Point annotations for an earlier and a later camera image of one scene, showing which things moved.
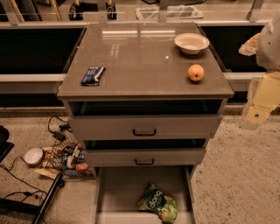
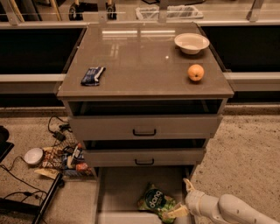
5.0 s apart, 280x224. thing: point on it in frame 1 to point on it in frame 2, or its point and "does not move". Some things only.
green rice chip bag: [155, 200] does not move
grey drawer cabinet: [144, 98] does not move
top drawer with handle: [149, 127] does not move
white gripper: [269, 48] to [192, 200]
